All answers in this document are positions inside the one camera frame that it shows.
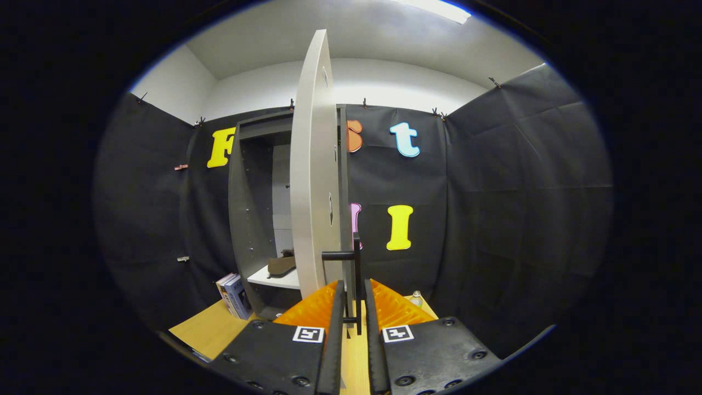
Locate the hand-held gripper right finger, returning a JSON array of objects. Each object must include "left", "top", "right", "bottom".
[{"left": 364, "top": 279, "right": 504, "bottom": 395}]

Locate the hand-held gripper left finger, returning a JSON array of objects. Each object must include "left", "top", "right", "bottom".
[{"left": 208, "top": 280, "right": 347, "bottom": 395}]

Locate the black door handle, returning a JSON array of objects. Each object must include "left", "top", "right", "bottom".
[{"left": 322, "top": 232, "right": 364, "bottom": 336}]

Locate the brown fluffy shoe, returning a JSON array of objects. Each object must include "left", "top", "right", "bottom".
[{"left": 267, "top": 249, "right": 297, "bottom": 277}]

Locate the dark grey shoe cabinet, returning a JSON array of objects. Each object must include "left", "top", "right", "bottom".
[{"left": 228, "top": 104, "right": 352, "bottom": 324}]

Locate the blue book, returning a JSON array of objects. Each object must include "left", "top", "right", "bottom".
[{"left": 226, "top": 276, "right": 253, "bottom": 320}]

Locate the black backdrop cloth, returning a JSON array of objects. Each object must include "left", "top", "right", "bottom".
[{"left": 93, "top": 63, "right": 614, "bottom": 357}]

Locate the long ceiling light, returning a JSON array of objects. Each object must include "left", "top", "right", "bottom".
[{"left": 392, "top": 0, "right": 472, "bottom": 24}]

